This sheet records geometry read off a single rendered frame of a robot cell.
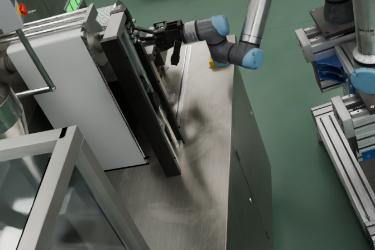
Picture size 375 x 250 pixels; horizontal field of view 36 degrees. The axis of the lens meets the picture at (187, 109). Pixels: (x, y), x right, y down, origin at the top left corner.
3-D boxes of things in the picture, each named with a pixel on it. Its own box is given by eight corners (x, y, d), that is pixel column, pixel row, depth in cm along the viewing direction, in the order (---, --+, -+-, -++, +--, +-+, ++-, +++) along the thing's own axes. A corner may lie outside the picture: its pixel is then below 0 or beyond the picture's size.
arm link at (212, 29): (230, 41, 204) (224, 20, 199) (200, 47, 207) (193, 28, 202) (231, 28, 210) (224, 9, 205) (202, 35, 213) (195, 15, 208)
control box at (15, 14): (30, 24, 135) (9, -13, 129) (4, 35, 135) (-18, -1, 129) (30, 11, 140) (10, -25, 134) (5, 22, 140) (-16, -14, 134)
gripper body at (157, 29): (151, 23, 211) (182, 15, 208) (159, 42, 216) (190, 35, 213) (148, 35, 205) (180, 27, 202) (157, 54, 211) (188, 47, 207)
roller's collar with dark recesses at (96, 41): (118, 53, 174) (110, 35, 170) (100, 57, 176) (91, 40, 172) (121, 41, 179) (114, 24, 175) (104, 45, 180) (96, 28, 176)
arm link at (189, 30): (201, 33, 212) (200, 46, 206) (189, 35, 213) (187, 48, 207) (195, 16, 208) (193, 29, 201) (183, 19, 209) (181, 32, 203)
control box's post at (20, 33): (54, 89, 149) (16, 25, 137) (48, 90, 149) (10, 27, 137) (56, 85, 150) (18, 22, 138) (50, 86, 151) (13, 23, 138)
